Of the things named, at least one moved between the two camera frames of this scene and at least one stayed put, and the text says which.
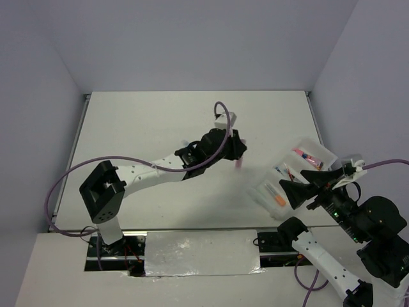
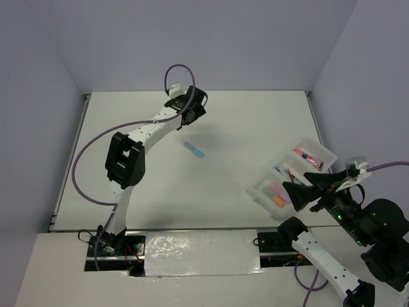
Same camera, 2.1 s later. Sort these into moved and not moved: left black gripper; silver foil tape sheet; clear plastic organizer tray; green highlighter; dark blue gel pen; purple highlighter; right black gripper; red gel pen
Moved: purple highlighter; left black gripper; green highlighter
Not moved: red gel pen; dark blue gel pen; right black gripper; silver foil tape sheet; clear plastic organizer tray
